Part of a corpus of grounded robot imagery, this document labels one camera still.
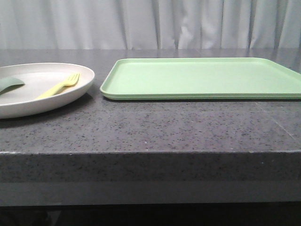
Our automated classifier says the yellow plastic fork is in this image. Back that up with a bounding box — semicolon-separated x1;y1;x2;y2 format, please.
35;73;80;100

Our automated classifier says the cream round plate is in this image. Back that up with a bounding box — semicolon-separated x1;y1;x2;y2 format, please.
0;63;95;119

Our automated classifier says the light green plastic tray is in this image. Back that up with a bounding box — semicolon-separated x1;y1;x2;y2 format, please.
100;57;301;100

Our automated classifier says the sage green spoon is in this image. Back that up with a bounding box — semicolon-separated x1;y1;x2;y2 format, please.
0;77;25;95

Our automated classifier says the grey pleated curtain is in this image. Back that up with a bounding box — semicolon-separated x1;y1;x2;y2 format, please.
0;0;301;50

